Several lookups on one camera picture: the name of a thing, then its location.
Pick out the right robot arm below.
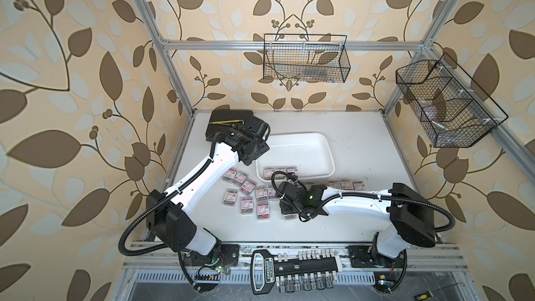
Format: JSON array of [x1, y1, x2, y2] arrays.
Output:
[[270, 171, 456, 268]]

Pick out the yellow handled hex key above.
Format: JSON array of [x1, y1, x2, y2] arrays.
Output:
[[209, 120, 244, 125]]

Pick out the wire basket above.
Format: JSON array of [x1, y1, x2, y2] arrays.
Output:
[[262, 33, 351, 84], [396, 53, 509, 149]]

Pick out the twelfth paper clip box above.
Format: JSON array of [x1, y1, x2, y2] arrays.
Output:
[[222, 168, 238, 183]]

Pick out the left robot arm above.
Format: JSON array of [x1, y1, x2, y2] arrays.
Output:
[[118, 112, 270, 266]]

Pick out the fourteenth paper clip box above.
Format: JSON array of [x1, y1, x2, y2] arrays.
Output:
[[240, 196, 254, 215]]

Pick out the eleventh paper clip box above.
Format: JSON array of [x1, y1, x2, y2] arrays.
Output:
[[352, 181, 365, 191]]

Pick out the fifteenth paper clip box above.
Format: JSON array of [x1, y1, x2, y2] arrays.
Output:
[[256, 202, 270, 221]]

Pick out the socket set holder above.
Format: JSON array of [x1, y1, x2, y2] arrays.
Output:
[[249, 249, 343, 295]]

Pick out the back wire basket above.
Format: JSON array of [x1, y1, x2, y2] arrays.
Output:
[[262, 33, 351, 84]]

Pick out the right wire basket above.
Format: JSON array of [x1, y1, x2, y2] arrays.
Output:
[[396, 53, 509, 149]]

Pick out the thirteenth paper clip box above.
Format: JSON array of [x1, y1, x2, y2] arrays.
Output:
[[223, 190, 238, 207]]

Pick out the yellow handled screwdriver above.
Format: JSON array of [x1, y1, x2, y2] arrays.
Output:
[[413, 283, 458, 301]]

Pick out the sixteenth paper clip box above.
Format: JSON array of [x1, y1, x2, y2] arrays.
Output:
[[284, 214, 299, 220]]

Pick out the black tool case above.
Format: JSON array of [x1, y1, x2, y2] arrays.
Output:
[[206, 109, 254, 142]]

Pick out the white plastic tray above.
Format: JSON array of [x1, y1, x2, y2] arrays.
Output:
[[255, 132, 336, 181]]

